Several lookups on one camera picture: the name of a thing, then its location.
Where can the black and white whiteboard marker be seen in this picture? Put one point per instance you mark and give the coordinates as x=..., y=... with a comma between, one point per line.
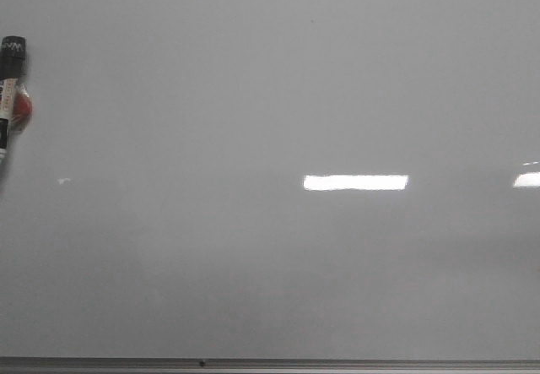
x=16, y=111

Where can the black marker cap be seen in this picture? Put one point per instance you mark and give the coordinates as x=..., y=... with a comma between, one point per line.
x=13, y=57

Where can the white whiteboard with aluminium frame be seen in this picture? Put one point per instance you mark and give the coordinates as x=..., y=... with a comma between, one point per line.
x=296, y=186

